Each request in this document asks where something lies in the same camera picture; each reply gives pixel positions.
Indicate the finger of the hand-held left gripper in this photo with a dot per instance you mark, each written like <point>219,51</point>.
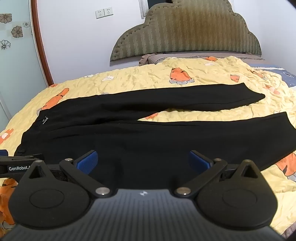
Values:
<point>23,157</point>

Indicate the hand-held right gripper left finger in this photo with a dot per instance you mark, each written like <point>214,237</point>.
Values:
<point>87,162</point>

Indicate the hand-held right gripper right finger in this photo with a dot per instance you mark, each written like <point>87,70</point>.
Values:
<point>199,161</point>

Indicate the black pants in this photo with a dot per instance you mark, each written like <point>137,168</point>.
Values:
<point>150,139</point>

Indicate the frosted glass door flower stickers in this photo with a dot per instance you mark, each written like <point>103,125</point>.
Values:
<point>18,69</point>

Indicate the yellow carrot print blanket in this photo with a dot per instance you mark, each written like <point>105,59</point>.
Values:
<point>138,76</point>

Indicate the brown crumpled cloth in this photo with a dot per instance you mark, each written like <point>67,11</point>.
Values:
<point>145,59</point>

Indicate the blue patterned cloth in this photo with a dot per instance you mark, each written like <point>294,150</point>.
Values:
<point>283,74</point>

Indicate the olive striped pillow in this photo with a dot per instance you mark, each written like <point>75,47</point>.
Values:
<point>185,30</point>

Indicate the brown wooden door frame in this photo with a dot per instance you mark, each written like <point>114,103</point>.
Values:
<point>40,46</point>

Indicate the white wall socket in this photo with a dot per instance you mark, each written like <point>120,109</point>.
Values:
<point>108,11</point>
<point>99,14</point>

